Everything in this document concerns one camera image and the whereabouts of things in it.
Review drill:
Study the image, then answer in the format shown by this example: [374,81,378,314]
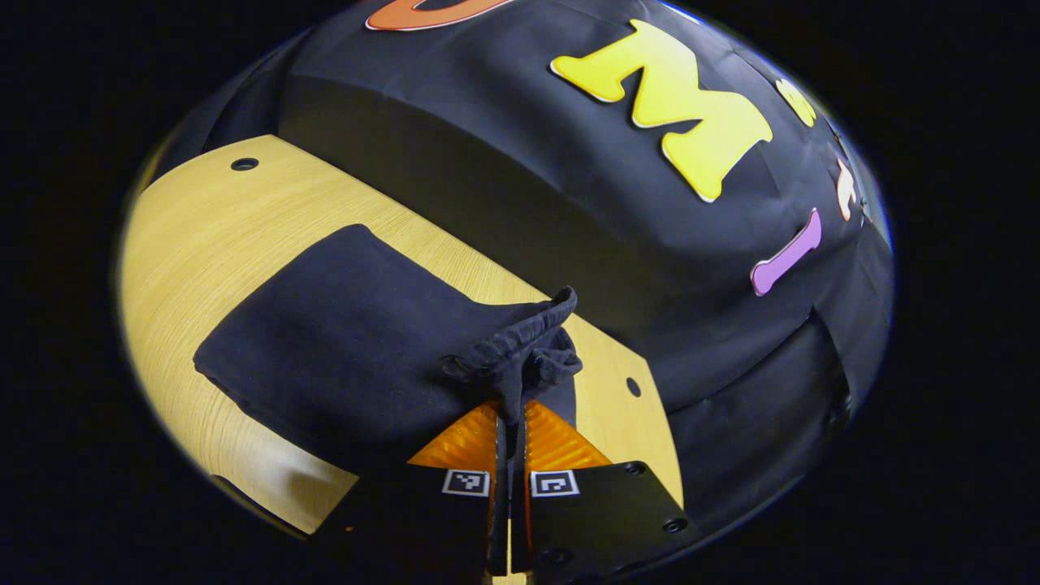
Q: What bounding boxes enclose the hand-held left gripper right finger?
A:
[510,398,700,582]

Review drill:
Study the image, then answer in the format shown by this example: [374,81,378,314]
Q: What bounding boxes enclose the dark grey jeans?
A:
[193,223,583,488]

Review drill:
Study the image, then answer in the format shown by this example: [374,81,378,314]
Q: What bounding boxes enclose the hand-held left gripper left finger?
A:
[313,400,509,582]

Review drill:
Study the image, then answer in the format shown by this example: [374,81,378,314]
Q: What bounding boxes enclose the black backdrop cloth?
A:
[154,0,895,553]

